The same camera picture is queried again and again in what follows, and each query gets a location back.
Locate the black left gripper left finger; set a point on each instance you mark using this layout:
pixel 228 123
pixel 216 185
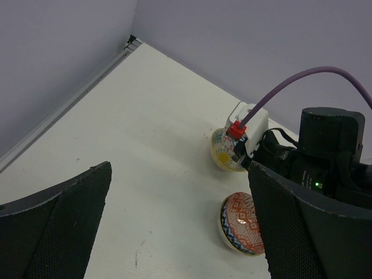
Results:
pixel 50 234

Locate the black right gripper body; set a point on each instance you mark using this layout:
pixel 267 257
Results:
pixel 269 153

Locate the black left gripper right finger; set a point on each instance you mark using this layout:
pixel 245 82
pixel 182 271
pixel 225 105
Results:
pixel 306 234

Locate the yellow blue sun bowl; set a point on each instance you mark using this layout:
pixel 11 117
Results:
pixel 219 154

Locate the red patterned bowl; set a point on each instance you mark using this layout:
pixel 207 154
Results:
pixel 241 217

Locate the floral orange flower bowl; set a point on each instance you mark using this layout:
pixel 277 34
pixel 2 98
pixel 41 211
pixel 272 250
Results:
pixel 227 236

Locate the blue zigzag bowl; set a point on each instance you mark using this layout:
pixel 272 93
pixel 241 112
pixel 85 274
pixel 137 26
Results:
pixel 231 143

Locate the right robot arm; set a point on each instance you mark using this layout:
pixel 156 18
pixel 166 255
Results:
pixel 325 158

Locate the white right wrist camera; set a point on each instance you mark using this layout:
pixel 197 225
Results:
pixel 255 127

